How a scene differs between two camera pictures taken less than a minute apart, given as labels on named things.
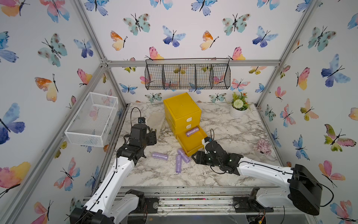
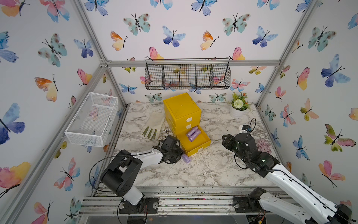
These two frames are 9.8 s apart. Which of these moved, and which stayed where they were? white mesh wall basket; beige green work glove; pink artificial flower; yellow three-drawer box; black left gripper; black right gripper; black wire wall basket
Moved: black right gripper; black left gripper
Stayed: black wire wall basket; beige green work glove; pink artificial flower; white mesh wall basket; yellow three-drawer box
